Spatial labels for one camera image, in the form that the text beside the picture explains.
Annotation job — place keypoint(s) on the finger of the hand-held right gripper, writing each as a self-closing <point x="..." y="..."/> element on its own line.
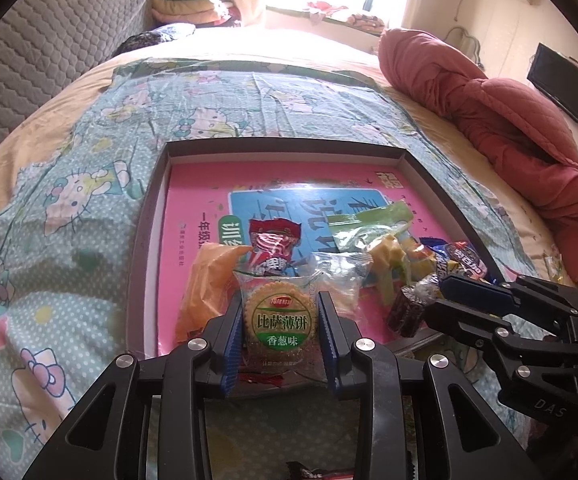
<point x="474" y="294"/>
<point x="459" y="322"/>

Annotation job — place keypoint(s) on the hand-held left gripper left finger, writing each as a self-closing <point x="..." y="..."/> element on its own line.
<point x="231" y="340"/>

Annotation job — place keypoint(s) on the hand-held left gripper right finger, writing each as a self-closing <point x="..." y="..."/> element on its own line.
<point x="329" y="340"/>

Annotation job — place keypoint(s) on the round cracker packet green label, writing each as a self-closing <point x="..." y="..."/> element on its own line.
<point x="279" y="317"/>

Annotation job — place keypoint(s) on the brown candy packet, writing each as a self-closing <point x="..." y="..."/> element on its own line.
<point x="406" y="312"/>

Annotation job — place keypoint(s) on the yellow printed snack packet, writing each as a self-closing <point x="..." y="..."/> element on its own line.
<point x="421" y="260"/>

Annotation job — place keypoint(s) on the clear snack packet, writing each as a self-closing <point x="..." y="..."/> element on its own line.
<point x="339" y="275"/>

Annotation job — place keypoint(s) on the grey cardboard box tray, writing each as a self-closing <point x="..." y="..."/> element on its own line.
<point x="144" y="270"/>

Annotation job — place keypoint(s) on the blue cookie packet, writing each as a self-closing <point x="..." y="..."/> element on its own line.
<point x="461" y="257"/>

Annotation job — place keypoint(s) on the orange snack packet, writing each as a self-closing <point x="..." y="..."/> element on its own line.
<point x="204" y="290"/>

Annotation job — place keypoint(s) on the small clear wrapped candy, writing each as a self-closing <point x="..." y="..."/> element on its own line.
<point x="553" y="270"/>

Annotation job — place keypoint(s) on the small plain yellow packet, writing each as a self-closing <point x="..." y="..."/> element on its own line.
<point x="386" y="260"/>

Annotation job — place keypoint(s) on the red snack packet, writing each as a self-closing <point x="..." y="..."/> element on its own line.
<point x="271" y="250"/>

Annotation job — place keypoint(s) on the green snack packet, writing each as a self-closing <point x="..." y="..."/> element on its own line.
<point x="364" y="225"/>

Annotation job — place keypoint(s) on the pink book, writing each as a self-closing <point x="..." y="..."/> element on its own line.
<point x="194" y="195"/>

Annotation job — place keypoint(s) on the pink quilt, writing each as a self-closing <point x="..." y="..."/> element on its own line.
<point x="494" y="110"/>

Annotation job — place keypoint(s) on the cartoon cat printed sheet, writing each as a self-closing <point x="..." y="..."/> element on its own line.
<point x="69" y="185"/>

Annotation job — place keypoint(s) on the black flat monitor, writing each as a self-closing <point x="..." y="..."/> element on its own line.
<point x="561" y="82"/>

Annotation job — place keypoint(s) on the orange patterned cloth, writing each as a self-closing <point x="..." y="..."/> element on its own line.
<point x="366" y="20"/>

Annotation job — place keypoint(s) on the beige bed sheet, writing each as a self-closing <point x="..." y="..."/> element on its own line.
<point x="19" y="127"/>

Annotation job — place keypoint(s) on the dark patterned cloth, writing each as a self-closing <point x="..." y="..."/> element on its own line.
<point x="154" y="37"/>

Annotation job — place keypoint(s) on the small red cloth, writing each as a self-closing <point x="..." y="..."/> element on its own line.
<point x="326" y="9"/>

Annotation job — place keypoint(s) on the grey quilted headboard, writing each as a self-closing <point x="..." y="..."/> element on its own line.
<point x="54" y="25"/>

